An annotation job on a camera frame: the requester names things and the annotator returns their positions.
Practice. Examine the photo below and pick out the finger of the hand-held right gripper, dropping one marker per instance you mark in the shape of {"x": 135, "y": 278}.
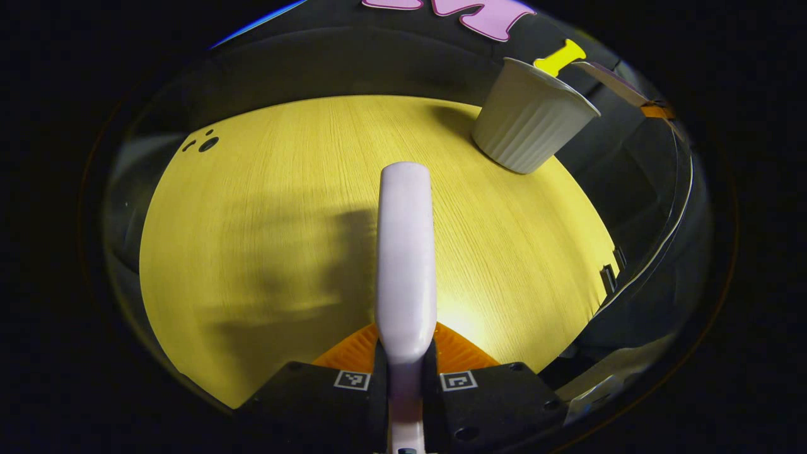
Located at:
{"x": 657, "y": 111}

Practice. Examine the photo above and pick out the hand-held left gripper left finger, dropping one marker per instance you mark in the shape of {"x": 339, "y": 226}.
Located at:
{"x": 302, "y": 403}

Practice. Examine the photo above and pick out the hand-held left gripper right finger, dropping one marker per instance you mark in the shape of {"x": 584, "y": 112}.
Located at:
{"x": 498, "y": 403}

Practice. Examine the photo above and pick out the light purple dustpan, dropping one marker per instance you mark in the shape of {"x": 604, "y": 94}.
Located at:
{"x": 615, "y": 85}

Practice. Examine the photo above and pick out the white ribbed garbage bin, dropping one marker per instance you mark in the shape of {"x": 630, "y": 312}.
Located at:
{"x": 523, "y": 120}

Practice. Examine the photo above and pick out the yellow wooden desktop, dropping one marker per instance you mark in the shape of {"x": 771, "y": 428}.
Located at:
{"x": 252, "y": 189}

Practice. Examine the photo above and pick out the black backdrop cloth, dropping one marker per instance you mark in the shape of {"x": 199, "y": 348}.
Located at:
{"x": 353, "y": 63}

